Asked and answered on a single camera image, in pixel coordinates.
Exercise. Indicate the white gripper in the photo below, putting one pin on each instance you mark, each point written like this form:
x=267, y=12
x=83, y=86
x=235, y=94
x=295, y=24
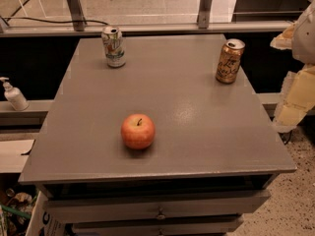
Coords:
x=305, y=38

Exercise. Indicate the orange soda can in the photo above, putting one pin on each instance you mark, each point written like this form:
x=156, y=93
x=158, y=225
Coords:
x=229, y=62

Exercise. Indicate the white green soda can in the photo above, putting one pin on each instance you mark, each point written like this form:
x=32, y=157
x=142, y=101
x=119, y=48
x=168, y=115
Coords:
x=114, y=48

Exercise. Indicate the grey drawer cabinet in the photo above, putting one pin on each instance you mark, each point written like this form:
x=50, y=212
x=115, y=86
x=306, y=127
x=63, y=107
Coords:
x=210, y=137

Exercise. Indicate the red apple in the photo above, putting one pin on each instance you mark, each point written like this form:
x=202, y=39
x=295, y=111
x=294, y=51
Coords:
x=138, y=131

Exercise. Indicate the upper grey drawer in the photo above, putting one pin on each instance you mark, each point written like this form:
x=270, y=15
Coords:
x=157, y=207

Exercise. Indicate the grey drawer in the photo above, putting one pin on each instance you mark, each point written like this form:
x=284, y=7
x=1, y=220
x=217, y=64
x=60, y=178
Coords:
x=157, y=207
x=181, y=226

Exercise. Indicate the lower grey drawer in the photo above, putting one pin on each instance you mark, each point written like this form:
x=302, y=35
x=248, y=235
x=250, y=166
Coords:
x=181, y=226

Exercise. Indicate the white pump bottle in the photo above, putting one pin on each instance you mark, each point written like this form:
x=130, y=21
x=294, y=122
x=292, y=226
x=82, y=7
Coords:
x=14, y=95

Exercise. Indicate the cardboard box with print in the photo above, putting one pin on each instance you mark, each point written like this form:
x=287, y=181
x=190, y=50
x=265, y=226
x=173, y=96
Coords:
x=43, y=223

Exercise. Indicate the metal railing frame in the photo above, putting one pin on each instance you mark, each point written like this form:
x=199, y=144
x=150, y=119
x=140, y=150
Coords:
x=88, y=17

